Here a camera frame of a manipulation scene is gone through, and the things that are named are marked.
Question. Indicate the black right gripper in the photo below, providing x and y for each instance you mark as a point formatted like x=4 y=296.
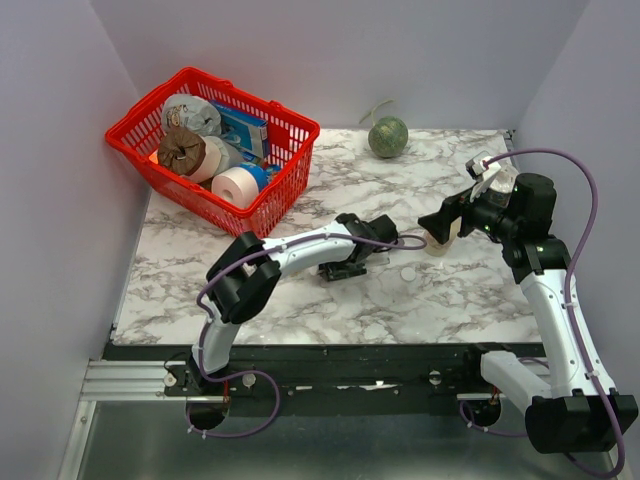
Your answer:
x=438 y=222

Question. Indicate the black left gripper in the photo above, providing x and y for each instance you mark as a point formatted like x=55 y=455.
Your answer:
x=331 y=272

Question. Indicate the white bottle cap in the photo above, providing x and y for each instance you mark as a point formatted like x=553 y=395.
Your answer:
x=408 y=274

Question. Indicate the grey weekly pill organizer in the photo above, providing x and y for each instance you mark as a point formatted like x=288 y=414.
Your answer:
x=379 y=259

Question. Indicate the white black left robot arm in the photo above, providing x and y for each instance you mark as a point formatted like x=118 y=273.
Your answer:
x=243 y=279

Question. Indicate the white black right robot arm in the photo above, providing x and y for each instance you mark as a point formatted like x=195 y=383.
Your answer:
x=572 y=410

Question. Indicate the cream lotion pump bottle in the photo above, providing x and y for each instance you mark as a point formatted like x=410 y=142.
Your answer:
x=436 y=249

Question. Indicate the green netted melon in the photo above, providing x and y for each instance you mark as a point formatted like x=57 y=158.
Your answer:
x=388 y=136

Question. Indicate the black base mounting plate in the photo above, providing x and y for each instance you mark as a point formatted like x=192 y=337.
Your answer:
x=342 y=380

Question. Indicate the white toilet roll blue wrap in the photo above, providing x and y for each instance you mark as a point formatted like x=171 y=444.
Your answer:
x=240 y=185

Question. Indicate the blue white cardboard box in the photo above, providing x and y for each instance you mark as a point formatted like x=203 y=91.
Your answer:
x=244 y=131

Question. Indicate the brown wrapped toilet roll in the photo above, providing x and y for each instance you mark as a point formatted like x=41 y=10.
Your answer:
x=189 y=155

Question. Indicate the grey wrapped toilet roll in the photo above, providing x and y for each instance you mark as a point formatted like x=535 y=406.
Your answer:
x=193 y=113

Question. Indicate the red plastic shopping basket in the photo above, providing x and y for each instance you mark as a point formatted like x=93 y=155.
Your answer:
x=290 y=135

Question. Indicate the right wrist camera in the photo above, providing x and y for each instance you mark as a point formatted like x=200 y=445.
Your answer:
x=482 y=172

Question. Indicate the aluminium rail frame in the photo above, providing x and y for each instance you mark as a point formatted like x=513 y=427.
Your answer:
x=126 y=428

